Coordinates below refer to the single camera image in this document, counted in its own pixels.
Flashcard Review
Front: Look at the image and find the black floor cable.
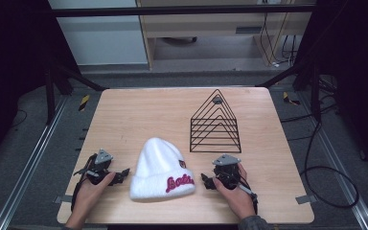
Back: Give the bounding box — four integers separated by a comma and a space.
279, 76, 360, 209

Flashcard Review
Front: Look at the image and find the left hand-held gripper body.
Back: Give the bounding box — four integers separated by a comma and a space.
73, 148, 118, 186

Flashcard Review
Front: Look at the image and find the black metal frame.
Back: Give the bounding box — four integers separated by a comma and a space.
42, 3, 322, 126

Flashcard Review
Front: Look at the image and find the white knit beanie hat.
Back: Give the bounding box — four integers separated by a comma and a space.
128, 137, 196, 202

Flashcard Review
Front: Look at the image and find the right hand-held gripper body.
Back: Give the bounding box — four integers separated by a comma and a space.
212, 153, 245, 191

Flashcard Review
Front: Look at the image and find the grey tape strip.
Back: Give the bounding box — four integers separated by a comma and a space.
295, 195, 318, 205
53, 195, 74, 205

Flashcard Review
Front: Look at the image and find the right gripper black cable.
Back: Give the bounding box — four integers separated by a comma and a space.
238, 182, 259, 216

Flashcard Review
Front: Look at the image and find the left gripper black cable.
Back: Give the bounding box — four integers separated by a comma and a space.
70, 178, 87, 214

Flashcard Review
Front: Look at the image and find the person's left hand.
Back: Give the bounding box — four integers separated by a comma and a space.
73, 171, 117, 221

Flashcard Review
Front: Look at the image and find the person's right hand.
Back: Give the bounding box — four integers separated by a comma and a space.
212, 163, 257, 220

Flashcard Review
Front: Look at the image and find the black wire triangular rack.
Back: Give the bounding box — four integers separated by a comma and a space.
189, 88, 242, 154

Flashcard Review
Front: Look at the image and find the aluminium floor rail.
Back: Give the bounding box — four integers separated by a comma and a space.
295, 90, 368, 230
0, 95, 70, 230

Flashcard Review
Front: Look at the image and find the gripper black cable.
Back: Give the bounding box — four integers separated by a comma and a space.
238, 182, 259, 216
70, 178, 87, 214

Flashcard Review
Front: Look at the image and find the yellow black striped tape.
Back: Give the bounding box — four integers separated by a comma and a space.
78, 94, 91, 112
282, 91, 301, 106

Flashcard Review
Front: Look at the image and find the white cabinet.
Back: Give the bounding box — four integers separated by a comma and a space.
47, 0, 150, 67

